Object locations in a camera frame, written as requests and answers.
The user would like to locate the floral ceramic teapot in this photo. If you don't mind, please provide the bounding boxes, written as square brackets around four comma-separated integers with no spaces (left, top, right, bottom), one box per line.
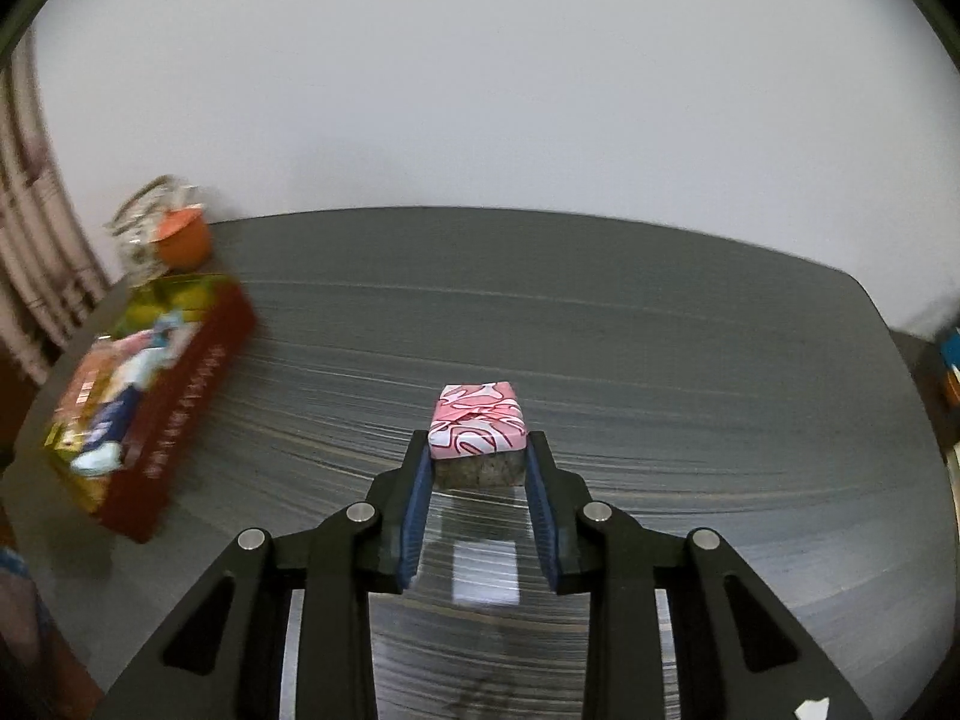
[104,174,199,288]

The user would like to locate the red gold toffee tin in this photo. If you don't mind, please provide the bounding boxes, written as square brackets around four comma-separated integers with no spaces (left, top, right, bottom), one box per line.
[43,273,257,543]

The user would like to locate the clear packet orange biscuits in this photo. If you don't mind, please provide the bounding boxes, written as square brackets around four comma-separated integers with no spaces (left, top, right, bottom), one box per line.
[53,332,148,424]

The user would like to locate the cluttered shelf with books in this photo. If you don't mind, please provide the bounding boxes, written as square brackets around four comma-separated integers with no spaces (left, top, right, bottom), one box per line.
[935,327,960,518]

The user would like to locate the beige patterned curtain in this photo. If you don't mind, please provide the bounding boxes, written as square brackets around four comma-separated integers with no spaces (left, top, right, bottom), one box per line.
[0,32,109,385]

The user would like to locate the large pink patterned cake packet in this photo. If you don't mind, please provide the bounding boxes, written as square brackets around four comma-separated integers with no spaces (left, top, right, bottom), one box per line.
[428,380,527,491]

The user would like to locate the navy white cracker packet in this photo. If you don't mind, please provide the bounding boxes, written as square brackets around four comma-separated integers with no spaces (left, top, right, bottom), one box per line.
[70,327,174,478]

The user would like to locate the orange lidded tea cup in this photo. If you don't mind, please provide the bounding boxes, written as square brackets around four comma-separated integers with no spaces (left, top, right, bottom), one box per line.
[153,205,213,271]

